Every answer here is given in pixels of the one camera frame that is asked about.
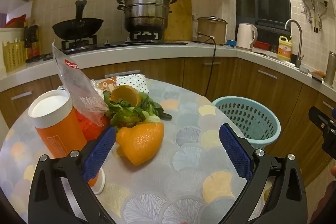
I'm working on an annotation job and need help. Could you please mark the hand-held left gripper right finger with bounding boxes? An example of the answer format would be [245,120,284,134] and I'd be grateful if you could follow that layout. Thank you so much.
[219,123,307,224]

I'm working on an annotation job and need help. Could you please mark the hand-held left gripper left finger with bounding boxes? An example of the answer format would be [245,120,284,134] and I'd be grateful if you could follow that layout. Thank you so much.
[28,126,124,224]

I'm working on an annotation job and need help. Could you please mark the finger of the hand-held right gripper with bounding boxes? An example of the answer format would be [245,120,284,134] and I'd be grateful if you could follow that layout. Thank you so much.
[308,106,336,132]
[322,130,336,160]

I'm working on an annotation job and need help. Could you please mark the light blue plastic basket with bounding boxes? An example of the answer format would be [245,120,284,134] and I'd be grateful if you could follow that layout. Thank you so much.
[211,96,281,146]

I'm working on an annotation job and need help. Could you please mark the large orange peel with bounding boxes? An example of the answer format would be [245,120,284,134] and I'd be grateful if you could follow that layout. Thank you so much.
[116,123,165,167]

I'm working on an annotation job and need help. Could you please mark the person's right hand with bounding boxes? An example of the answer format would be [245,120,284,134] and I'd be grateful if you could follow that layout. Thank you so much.
[314,166,336,216]

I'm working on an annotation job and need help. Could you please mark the green vegetable leaves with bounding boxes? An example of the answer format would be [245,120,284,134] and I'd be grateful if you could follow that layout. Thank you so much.
[103,91,172,131]

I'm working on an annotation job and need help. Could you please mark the orange cup with white lid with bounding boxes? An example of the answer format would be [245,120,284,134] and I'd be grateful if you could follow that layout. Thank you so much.
[28,89,106,195]

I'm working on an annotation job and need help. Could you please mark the steel thermos bottle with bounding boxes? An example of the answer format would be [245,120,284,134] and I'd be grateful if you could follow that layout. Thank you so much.
[325,51,336,86]

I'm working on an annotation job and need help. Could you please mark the cup-shaped orange peel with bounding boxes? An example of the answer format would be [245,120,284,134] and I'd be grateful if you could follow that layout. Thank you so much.
[110,85,142,107]

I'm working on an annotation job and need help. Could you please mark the orange snack packet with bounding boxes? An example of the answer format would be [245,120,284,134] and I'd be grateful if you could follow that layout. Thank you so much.
[94,76,117,94]

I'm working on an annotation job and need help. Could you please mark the clear plastic bag red label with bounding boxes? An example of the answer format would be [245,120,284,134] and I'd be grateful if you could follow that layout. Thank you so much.
[52,39,109,127]

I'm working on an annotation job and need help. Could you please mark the wooden kitchen cabinets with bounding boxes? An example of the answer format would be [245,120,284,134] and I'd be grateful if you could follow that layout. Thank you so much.
[0,57,336,188]

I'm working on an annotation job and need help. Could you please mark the yellow detergent bottle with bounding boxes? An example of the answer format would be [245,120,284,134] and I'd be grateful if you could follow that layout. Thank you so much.
[277,35,293,62]

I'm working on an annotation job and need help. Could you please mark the white polka dot bag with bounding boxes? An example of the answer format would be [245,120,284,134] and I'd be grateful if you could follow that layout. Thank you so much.
[115,74,150,94]

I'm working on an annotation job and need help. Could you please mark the steel faucet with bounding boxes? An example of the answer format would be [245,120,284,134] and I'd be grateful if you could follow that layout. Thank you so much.
[285,19,305,68]

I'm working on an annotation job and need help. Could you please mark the red container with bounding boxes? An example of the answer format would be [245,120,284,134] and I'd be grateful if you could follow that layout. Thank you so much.
[253,41,272,51]

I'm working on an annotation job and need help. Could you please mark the water heater pipes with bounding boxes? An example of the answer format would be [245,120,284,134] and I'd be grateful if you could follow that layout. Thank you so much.
[302,0,328,33]

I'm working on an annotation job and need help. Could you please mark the white electric kettle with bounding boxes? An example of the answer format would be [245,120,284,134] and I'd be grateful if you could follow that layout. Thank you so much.
[236,23,258,50]

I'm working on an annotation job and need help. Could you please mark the white kitchen countertop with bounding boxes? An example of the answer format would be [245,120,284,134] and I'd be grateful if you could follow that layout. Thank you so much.
[0,40,336,90]

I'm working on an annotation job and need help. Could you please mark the black gas stove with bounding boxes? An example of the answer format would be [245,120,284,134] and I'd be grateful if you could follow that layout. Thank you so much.
[42,31,188,55]

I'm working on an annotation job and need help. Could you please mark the beige rice cooker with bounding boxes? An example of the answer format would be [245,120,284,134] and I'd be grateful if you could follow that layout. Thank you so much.
[197,16,228,45]

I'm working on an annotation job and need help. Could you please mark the black wok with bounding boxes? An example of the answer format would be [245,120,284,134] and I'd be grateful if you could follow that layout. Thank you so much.
[52,0,104,40]

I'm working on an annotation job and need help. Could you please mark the dark sauce bottle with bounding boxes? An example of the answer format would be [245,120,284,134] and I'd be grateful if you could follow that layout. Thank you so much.
[31,25,40,56]
[24,22,33,59]

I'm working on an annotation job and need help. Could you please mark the yellow plastic basket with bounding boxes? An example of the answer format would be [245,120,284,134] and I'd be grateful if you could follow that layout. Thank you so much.
[3,40,27,73]

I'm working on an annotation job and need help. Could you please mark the wooden cutting board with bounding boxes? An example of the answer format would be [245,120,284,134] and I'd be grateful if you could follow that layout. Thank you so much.
[163,0,193,41]

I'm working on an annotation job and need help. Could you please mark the steel steamer pot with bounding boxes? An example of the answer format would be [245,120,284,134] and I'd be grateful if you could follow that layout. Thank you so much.
[117,0,177,33]

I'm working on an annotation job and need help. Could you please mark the black power cable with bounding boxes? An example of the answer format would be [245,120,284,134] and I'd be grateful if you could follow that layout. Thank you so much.
[198,32,217,96]

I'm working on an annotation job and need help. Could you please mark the black handled utensil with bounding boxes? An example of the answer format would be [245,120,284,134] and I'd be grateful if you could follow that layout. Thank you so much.
[25,52,57,63]

